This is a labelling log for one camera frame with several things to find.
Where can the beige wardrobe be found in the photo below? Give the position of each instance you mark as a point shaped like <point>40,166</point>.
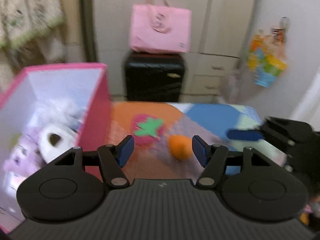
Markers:
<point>208,33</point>

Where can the patchwork table cover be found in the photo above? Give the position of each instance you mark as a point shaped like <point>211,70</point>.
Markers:
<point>209,121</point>

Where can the pink storage box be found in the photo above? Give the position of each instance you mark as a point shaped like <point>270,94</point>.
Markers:
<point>85,83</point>

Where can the pink tote bag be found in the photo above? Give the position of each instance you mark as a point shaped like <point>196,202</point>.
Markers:
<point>158,28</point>

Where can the purple plush toy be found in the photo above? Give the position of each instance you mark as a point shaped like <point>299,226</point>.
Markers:
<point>25,157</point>

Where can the white door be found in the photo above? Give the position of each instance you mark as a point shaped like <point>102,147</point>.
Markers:
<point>308,110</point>

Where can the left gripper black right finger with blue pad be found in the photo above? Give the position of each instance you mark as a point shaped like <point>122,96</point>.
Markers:
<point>212,158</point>

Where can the black suitcase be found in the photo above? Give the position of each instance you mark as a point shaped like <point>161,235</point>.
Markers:
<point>153,77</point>

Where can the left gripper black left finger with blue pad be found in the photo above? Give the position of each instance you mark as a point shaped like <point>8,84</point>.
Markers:
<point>113,158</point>

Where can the orange soft ball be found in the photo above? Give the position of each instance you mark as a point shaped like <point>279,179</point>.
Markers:
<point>180,147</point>

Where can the colourful hanging gift bag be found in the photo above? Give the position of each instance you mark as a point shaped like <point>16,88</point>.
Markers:
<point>266,58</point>

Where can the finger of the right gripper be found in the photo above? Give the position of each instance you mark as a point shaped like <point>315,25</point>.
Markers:
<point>250,134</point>

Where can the white tissue pack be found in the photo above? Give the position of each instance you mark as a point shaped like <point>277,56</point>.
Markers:
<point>11,183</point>

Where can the white fluffy plush toy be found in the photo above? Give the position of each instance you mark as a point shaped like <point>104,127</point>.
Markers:
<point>59,121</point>

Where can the strawberry soft pad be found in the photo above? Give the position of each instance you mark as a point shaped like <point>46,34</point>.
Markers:
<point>146,129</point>

